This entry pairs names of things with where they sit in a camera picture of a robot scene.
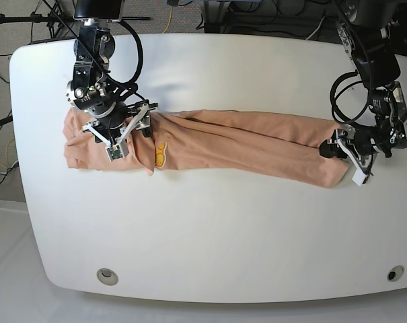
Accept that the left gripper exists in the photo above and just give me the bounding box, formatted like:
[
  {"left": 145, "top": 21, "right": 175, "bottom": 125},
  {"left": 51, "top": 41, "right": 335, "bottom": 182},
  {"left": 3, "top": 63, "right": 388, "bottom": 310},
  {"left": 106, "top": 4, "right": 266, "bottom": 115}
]
[{"left": 319, "top": 124, "right": 392, "bottom": 160}]

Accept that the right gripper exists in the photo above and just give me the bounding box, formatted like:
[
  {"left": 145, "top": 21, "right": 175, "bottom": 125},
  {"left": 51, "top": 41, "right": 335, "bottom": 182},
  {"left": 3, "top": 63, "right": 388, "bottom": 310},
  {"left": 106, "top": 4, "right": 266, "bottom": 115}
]
[{"left": 81, "top": 100, "right": 153, "bottom": 143}]

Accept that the peach T-shirt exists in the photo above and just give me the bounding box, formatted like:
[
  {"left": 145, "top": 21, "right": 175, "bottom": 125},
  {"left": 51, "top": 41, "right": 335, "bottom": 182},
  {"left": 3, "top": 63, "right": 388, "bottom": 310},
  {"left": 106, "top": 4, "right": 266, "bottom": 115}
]
[{"left": 63, "top": 109, "right": 348, "bottom": 188}]

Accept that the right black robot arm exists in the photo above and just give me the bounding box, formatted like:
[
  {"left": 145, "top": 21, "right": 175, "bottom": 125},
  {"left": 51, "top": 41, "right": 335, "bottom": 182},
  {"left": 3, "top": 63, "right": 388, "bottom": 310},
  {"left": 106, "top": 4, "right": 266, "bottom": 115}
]
[{"left": 67, "top": 1, "right": 143, "bottom": 145}]

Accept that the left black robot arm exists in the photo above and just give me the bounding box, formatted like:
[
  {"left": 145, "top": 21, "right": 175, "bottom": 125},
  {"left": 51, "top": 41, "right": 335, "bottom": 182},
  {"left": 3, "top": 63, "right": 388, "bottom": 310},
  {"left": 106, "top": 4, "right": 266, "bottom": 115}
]
[{"left": 320, "top": 1, "right": 407, "bottom": 163}]

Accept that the right table grommet hole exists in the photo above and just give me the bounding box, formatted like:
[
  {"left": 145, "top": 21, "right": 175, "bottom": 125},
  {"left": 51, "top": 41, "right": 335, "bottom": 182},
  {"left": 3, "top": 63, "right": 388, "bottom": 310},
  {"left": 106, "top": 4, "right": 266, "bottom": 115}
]
[{"left": 387, "top": 265, "right": 405, "bottom": 282}]

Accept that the table grommet hole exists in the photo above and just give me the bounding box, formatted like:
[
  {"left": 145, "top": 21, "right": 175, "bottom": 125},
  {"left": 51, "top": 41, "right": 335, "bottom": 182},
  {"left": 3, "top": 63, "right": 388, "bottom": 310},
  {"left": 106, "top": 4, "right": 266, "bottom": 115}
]
[
  {"left": 387, "top": 265, "right": 405, "bottom": 282},
  {"left": 96, "top": 268, "right": 118, "bottom": 286}
]

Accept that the black tripod stand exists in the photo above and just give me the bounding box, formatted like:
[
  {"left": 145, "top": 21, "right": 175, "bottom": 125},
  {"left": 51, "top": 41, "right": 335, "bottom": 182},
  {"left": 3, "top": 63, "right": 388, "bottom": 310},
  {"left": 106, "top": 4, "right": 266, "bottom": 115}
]
[{"left": 0, "top": 1, "right": 76, "bottom": 41}]

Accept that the left table grommet hole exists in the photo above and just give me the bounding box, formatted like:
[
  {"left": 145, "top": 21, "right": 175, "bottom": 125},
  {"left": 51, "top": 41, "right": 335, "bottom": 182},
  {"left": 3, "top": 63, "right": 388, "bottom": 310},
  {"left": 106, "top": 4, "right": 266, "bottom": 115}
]
[{"left": 96, "top": 268, "right": 118, "bottom": 286}]

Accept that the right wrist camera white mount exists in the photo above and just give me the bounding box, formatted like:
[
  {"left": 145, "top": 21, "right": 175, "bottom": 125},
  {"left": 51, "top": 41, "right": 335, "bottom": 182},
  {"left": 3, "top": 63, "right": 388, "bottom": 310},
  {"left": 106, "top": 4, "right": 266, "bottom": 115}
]
[{"left": 88, "top": 101, "right": 158, "bottom": 162}]

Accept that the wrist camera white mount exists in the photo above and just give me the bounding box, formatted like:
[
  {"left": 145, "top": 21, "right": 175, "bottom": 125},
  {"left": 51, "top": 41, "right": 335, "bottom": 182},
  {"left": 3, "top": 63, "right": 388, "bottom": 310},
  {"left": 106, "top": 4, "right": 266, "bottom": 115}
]
[
  {"left": 88, "top": 101, "right": 158, "bottom": 162},
  {"left": 327, "top": 129, "right": 374, "bottom": 186}
]

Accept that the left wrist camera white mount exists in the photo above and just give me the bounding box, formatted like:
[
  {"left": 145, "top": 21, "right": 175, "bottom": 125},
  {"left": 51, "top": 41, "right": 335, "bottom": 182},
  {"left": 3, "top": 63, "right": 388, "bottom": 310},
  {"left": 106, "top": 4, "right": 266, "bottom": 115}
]
[{"left": 327, "top": 129, "right": 374, "bottom": 186}]

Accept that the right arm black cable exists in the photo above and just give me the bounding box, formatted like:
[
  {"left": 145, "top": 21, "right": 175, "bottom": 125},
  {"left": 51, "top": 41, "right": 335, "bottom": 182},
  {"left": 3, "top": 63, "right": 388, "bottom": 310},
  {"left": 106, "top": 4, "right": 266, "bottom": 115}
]
[{"left": 41, "top": 0, "right": 147, "bottom": 112}]

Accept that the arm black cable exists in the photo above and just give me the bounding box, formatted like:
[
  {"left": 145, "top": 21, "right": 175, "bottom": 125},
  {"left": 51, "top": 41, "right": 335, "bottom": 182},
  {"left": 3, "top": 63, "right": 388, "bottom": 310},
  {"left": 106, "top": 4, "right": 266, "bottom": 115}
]
[
  {"left": 41, "top": 0, "right": 147, "bottom": 112},
  {"left": 329, "top": 70, "right": 372, "bottom": 124}
]

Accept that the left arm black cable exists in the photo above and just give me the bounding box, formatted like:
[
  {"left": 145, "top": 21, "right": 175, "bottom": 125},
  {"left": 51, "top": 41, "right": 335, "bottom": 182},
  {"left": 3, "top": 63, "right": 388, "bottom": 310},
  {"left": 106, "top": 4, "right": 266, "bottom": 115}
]
[{"left": 329, "top": 70, "right": 372, "bottom": 124}]

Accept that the yellow cable on floor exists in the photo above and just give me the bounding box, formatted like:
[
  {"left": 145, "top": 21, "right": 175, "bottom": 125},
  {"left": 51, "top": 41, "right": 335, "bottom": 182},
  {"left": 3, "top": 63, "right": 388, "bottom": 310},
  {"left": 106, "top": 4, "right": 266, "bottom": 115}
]
[{"left": 162, "top": 0, "right": 176, "bottom": 34}]

